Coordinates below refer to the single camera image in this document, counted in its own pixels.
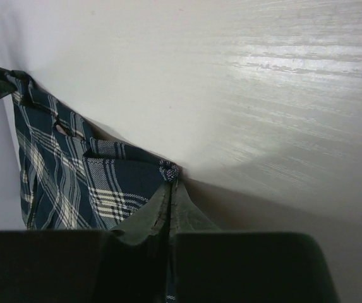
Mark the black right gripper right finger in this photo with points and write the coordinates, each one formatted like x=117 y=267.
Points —
x=213 y=265

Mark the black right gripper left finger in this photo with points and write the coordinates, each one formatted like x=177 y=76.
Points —
x=125 y=264

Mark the navy plaid pleated skirt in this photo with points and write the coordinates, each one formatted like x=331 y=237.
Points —
x=71 y=180

